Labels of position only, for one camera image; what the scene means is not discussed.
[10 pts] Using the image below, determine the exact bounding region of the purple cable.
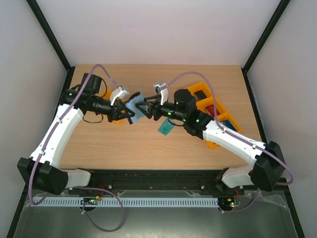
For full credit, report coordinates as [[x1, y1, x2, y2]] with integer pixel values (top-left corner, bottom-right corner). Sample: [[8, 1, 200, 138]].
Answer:
[[28, 64, 125, 232], [160, 71, 295, 214]]

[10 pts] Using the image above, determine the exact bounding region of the black frame post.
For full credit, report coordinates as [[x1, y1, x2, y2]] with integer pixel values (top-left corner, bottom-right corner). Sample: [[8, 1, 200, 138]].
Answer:
[[242, 0, 292, 74], [26, 0, 75, 72]]

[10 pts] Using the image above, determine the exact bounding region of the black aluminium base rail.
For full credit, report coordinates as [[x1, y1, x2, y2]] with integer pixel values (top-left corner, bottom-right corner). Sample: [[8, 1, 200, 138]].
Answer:
[[24, 169, 290, 196]]

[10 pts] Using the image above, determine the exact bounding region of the teal credit card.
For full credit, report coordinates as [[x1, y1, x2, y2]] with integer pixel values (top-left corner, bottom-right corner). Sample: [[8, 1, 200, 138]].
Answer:
[[162, 130, 170, 135], [158, 118, 174, 134]]

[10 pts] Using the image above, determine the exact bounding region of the small yellow bin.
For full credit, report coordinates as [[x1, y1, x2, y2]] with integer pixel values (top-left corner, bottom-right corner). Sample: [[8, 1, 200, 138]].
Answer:
[[96, 89, 124, 124]]

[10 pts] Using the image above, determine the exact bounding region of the red card in bin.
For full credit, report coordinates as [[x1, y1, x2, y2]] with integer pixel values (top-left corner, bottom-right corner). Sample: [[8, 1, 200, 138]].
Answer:
[[205, 105, 220, 117]]

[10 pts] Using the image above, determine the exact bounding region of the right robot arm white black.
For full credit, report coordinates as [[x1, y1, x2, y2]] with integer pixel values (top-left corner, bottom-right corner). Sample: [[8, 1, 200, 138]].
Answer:
[[136, 89, 285, 194]]

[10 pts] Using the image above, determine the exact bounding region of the blue card in bin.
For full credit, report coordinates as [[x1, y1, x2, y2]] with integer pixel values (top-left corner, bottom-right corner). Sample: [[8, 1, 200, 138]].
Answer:
[[221, 119, 237, 131]]

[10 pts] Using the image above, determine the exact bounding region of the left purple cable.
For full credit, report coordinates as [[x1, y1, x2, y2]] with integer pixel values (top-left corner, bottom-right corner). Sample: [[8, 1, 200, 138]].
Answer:
[[28, 64, 125, 232]]

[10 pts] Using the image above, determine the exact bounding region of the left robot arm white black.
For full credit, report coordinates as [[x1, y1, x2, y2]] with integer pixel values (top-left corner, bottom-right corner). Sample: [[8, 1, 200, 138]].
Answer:
[[17, 73, 135, 195]]

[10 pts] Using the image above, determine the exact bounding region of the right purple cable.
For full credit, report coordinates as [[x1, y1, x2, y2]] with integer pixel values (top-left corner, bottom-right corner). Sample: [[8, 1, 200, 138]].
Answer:
[[160, 71, 295, 214]]

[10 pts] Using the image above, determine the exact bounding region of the black item in bin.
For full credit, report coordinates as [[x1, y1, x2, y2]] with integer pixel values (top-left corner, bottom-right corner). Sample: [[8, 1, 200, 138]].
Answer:
[[194, 90, 207, 101]]

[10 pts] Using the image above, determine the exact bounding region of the yellow three-compartment bin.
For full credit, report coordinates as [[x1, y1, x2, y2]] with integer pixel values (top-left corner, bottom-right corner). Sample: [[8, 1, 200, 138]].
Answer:
[[185, 81, 242, 150]]

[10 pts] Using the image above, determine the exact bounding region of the white slotted cable duct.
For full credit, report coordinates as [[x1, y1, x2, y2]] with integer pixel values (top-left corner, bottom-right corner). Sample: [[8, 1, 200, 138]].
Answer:
[[39, 197, 218, 208]]

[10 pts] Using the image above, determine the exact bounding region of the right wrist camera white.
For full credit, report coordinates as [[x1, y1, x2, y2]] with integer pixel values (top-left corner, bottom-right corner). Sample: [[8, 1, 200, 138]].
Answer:
[[153, 81, 169, 105]]

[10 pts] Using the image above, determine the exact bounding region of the left black frame post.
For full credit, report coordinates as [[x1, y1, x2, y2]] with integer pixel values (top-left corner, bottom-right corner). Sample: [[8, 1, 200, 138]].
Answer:
[[26, 0, 75, 72]]

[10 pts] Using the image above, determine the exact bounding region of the right black frame post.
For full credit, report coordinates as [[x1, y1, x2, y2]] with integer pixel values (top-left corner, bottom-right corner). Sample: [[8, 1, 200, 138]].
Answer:
[[242, 0, 292, 74]]

